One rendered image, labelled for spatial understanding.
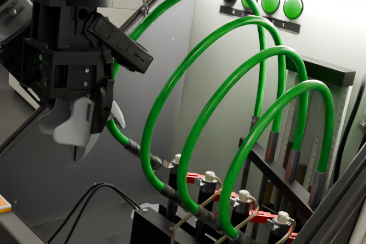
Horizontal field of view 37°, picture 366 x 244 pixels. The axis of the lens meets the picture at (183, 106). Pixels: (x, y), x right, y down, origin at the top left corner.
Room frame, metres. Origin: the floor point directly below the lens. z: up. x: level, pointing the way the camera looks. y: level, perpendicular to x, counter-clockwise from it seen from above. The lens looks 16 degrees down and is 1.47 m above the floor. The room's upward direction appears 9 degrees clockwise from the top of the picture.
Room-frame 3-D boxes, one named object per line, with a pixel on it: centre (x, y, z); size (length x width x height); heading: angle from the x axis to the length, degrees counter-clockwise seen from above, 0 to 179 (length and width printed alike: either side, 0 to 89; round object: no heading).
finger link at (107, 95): (0.62, 0.10, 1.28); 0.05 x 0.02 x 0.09; 44
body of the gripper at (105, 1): (0.62, 0.14, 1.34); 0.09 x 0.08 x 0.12; 134
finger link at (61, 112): (0.63, 0.15, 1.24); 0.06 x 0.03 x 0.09; 134
